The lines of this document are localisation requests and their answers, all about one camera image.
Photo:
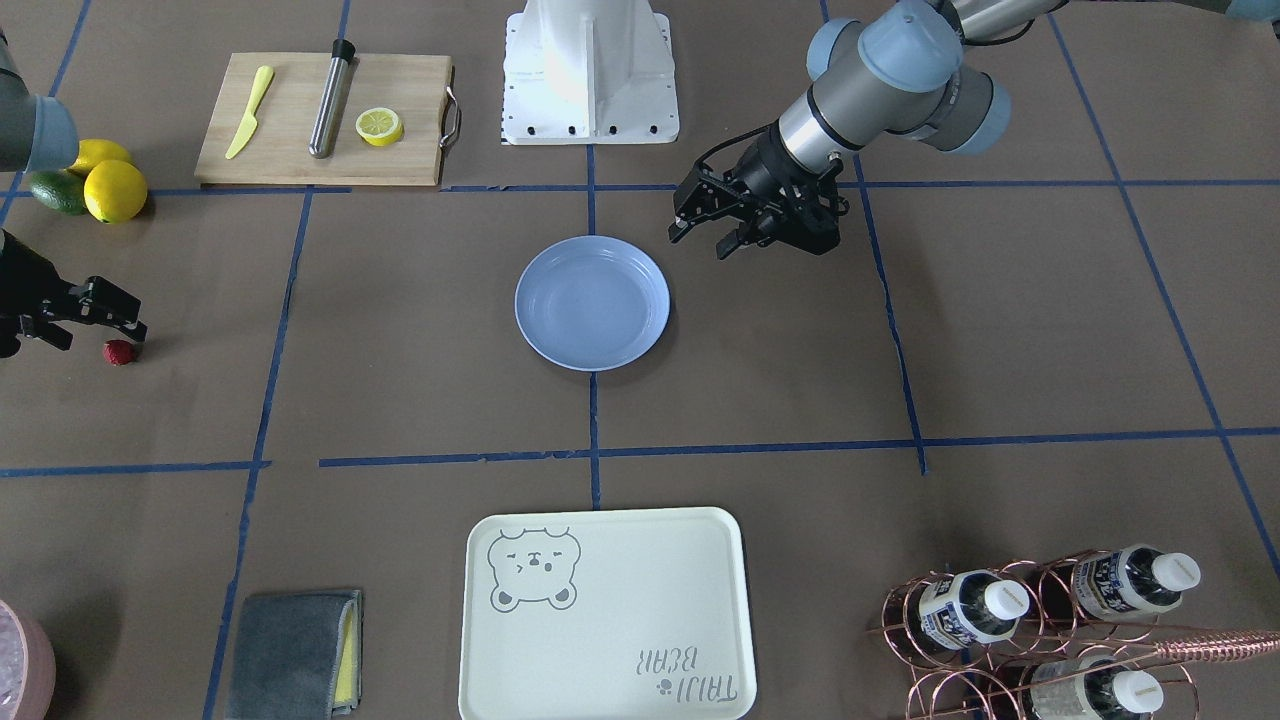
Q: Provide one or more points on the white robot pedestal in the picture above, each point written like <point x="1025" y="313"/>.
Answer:
<point x="589" y="73"/>

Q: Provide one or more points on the drink bottle far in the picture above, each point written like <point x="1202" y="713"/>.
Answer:
<point x="1137" y="582"/>

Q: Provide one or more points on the green avocado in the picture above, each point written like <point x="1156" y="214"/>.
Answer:
<point x="58" y="190"/>

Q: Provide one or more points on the yellow lemon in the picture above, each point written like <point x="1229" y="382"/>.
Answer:
<point x="115" y="191"/>
<point x="92" y="152"/>

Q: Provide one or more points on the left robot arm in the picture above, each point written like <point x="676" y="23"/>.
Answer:
<point x="902" y="75"/>

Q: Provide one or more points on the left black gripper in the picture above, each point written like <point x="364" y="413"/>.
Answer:
<point x="762" y="172"/>

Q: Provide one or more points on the pink bowl with ice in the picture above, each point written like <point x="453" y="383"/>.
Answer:
<point x="28" y="664"/>

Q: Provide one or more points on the cream bear tray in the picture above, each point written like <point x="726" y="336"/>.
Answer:
<point x="621" y="614"/>

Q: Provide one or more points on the drink bottle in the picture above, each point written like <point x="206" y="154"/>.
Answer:
<point x="953" y="614"/>
<point x="1137" y="582"/>
<point x="1091" y="689"/>

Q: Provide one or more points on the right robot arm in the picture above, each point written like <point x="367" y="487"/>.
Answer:
<point x="39" y="134"/>

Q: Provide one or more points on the yellow plastic knife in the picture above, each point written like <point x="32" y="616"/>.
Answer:
<point x="249" y="122"/>

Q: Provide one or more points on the yellow lemon front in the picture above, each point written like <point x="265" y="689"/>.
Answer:
<point x="115" y="191"/>

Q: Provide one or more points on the steel knife sharpener rod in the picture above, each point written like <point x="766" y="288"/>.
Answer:
<point x="324" y="133"/>

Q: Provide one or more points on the copper wire bottle rack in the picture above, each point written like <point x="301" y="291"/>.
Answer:
<point x="986" y="682"/>

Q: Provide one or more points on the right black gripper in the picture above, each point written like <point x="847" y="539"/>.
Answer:
<point x="22" y="272"/>

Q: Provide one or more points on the blue plate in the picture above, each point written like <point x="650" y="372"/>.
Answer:
<point x="592" y="303"/>

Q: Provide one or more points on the red strawberry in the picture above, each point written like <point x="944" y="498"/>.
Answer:
<point x="120" y="352"/>

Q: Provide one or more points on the yellow lemon back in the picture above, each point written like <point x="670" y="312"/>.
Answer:
<point x="92" y="152"/>

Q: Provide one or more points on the drink bottle near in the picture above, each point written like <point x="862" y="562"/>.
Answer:
<point x="1091" y="689"/>

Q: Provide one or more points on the lemon half slice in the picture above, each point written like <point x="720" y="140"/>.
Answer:
<point x="379" y="127"/>

